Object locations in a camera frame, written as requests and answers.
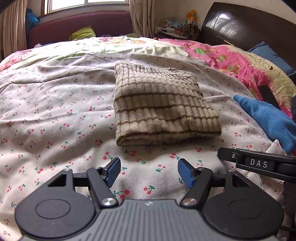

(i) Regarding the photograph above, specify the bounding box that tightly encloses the blue plastic bag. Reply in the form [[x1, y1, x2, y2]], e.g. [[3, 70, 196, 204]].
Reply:
[[25, 9, 38, 30]]

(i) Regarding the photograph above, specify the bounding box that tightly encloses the window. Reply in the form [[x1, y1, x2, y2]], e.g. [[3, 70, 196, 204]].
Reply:
[[45, 0, 130, 14]]

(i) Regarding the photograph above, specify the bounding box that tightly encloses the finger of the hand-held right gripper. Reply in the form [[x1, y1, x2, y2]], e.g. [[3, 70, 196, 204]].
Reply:
[[217, 147, 245, 166]]

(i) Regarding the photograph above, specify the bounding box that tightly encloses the beige curtain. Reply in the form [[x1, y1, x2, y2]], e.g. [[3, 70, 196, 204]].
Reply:
[[128, 0, 162, 39], [0, 0, 28, 61]]

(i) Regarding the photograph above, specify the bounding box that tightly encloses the black flat object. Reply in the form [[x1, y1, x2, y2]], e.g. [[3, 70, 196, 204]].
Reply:
[[258, 85, 281, 109]]

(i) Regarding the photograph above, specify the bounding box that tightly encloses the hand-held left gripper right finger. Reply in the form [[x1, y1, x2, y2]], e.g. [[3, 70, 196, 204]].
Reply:
[[178, 159, 251, 207]]

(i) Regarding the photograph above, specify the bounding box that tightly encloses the dark wooden headboard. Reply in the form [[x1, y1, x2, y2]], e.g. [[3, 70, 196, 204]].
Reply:
[[200, 2, 296, 58]]

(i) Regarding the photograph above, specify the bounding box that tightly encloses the yellow-green cloth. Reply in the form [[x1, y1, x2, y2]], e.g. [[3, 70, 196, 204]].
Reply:
[[69, 27, 96, 41]]

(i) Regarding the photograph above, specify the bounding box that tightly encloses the cherry print bed sheet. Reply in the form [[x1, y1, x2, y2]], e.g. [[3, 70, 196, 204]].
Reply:
[[0, 52, 296, 241]]

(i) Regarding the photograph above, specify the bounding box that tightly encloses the dark maroon headboard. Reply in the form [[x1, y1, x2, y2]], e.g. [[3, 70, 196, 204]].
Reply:
[[29, 10, 134, 48]]

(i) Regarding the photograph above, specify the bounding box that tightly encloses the yellow toy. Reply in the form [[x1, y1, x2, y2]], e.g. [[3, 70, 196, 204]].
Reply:
[[186, 9, 198, 25]]

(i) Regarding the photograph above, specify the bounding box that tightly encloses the beige striped ribbed sweater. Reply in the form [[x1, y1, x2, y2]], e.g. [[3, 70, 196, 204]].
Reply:
[[113, 61, 222, 146]]

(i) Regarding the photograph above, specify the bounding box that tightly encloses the pink cartoon printed blanket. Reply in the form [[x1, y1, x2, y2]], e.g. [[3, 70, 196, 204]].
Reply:
[[0, 37, 296, 118]]

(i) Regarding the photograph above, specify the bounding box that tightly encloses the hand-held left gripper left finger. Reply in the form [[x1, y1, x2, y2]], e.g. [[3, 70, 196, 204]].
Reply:
[[47, 158, 121, 208]]

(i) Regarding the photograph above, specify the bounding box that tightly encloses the brown handbag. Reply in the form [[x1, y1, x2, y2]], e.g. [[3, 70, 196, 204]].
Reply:
[[183, 23, 200, 40]]

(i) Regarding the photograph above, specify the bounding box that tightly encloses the blue knitted cloth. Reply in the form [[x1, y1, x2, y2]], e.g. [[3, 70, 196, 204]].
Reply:
[[233, 95, 296, 154]]

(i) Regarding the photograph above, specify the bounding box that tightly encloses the blue pillow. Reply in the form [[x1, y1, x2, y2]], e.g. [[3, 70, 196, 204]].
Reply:
[[247, 42, 296, 76]]

